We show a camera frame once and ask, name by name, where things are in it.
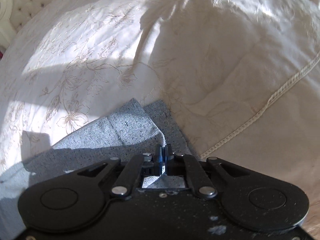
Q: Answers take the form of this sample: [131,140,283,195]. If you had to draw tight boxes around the cream tufted headboard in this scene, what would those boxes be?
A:
[0,0,83,47]

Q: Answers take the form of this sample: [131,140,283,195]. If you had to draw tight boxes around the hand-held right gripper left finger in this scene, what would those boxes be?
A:
[72,145,163,201]

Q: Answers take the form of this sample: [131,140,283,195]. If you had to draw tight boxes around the white embroidered bedspread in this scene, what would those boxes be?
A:
[0,0,320,220]

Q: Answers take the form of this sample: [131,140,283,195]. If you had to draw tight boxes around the grey-blue pants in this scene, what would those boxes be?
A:
[0,98,200,205]

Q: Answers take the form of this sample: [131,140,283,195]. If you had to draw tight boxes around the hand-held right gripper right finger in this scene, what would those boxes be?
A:
[162,144,253,200]

